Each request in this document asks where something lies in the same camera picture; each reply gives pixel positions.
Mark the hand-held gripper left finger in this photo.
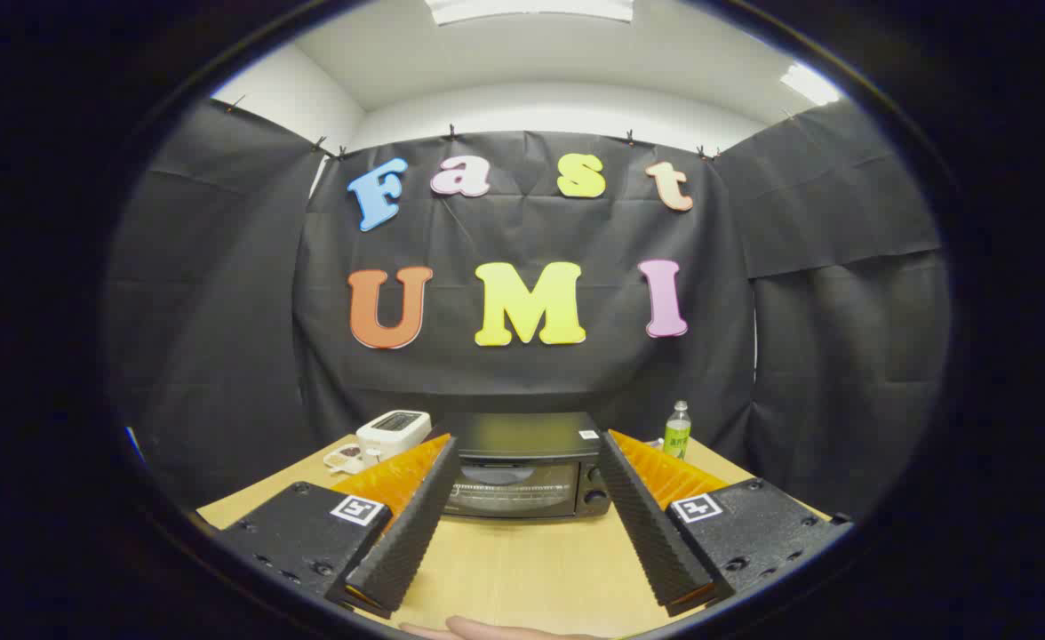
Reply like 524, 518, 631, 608
211, 433, 463, 620

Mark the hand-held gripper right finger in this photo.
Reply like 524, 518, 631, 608
595, 429, 854, 618

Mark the black toaster oven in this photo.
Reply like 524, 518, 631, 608
434, 412, 614, 520

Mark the white pop-up toaster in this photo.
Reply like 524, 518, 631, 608
355, 410, 433, 463

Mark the green drink bottle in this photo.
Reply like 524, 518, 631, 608
663, 400, 693, 460

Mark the small ceiling light panel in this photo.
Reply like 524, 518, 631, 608
779, 62, 844, 107

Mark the long ceiling light panel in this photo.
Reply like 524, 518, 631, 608
425, 0, 635, 26

